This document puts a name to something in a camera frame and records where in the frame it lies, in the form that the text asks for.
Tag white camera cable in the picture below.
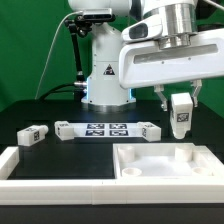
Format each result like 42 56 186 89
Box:
34 10 84 100

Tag white U-shaped fence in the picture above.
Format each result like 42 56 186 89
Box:
0 147 224 205

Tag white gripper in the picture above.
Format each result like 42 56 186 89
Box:
119 15 224 111

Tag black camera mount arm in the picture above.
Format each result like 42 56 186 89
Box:
64 16 91 81

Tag white base tag plate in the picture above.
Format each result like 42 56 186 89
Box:
71 123 141 138

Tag grey camera on mount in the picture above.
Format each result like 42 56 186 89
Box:
82 8 112 21

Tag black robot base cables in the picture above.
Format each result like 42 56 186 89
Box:
39 81 88 101

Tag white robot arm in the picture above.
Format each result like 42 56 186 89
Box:
68 0 224 111

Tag white square tabletop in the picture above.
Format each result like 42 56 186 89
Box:
113 143 224 179

